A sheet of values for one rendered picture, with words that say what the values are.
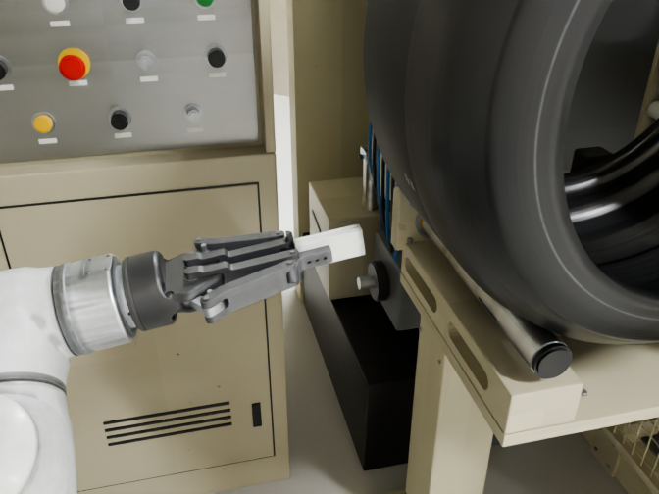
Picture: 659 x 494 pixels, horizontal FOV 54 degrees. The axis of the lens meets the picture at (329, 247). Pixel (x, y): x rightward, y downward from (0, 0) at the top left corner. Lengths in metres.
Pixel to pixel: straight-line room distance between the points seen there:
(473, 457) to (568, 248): 0.87
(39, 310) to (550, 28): 0.48
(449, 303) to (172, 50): 0.67
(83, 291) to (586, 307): 0.47
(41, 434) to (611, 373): 0.66
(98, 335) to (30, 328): 0.06
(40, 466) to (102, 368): 0.91
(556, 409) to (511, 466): 1.08
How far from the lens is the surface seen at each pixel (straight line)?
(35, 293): 0.64
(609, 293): 0.65
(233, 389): 1.52
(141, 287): 0.62
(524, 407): 0.76
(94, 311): 0.62
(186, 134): 1.25
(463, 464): 1.41
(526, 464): 1.87
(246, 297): 0.61
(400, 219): 0.96
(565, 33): 0.52
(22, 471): 0.54
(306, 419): 1.91
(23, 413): 0.56
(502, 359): 0.78
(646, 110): 1.29
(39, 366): 0.62
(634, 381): 0.90
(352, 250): 0.65
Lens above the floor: 1.35
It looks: 30 degrees down
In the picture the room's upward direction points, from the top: straight up
